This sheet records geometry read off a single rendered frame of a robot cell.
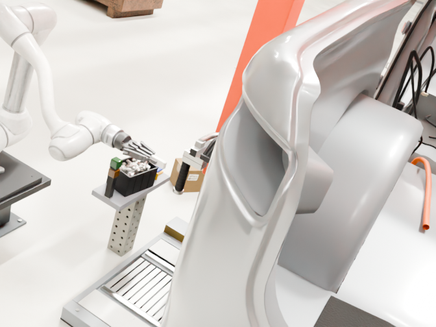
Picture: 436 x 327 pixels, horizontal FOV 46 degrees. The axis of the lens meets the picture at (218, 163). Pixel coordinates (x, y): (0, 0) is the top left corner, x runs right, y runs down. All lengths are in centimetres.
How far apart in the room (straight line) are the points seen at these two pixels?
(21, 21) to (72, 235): 119
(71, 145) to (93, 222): 104
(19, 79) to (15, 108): 16
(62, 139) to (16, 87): 60
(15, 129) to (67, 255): 69
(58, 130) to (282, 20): 106
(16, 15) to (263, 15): 105
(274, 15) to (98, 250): 151
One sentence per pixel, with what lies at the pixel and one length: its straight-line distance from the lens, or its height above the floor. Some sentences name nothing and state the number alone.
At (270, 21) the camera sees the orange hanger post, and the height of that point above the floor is 138.
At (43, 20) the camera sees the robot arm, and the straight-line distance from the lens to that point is 244.
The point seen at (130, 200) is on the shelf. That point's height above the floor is 45.
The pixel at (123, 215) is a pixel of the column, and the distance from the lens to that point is 273.
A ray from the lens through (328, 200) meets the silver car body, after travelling 159.
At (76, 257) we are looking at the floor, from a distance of 281.
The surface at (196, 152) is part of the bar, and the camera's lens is 193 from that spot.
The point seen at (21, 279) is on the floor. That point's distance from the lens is 267.
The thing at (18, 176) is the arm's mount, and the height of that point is 33.
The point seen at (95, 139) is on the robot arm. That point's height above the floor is 81.
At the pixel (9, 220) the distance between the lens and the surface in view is 297.
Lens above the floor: 187
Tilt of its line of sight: 28 degrees down
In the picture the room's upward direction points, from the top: 19 degrees clockwise
